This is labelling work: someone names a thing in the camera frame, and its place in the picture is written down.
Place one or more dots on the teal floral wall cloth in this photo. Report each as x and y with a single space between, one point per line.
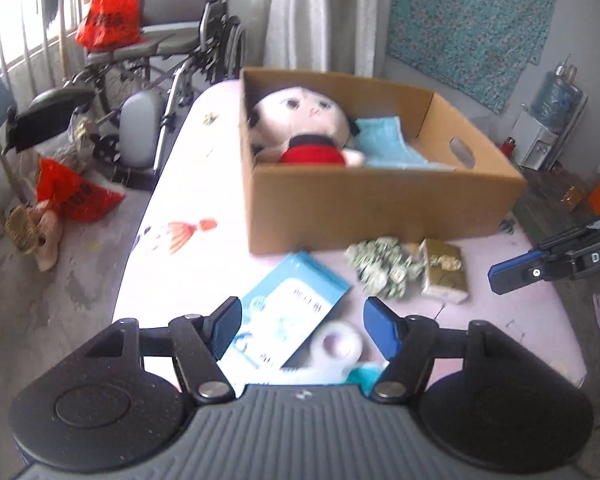
470 25

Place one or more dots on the gold packet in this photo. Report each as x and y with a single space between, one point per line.
445 275

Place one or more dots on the grey wheelchair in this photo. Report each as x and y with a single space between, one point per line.
170 5

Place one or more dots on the blue white bandage packet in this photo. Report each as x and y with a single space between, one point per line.
285 305

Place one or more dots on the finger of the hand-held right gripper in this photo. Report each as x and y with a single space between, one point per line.
570 240
510 272

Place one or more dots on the large red plastic bag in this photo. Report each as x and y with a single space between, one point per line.
110 15

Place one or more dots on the plush doll with red top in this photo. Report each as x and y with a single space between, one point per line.
305 115

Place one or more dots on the blue water bottle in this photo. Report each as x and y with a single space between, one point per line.
555 100

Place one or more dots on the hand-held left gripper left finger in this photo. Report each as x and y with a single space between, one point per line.
227 320

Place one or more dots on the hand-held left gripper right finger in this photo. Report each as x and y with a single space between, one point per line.
380 327

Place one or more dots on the grey white curtain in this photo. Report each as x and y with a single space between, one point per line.
320 15

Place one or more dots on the red thermos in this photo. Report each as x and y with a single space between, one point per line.
508 149

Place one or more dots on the small red plastic bag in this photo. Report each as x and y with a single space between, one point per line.
70 190

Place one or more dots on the small brown carton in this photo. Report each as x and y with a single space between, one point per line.
571 198

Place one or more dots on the metal window railing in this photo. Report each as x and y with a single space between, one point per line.
30 25

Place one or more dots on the green white scrunchie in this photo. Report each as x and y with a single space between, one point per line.
380 265

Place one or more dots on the light blue towel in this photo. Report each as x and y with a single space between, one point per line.
385 145

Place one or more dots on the white tape roll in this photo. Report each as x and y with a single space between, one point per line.
337 329

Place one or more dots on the woven tan shoe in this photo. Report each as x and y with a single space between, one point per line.
22 230

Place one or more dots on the brown cardboard box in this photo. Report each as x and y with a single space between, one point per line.
380 210

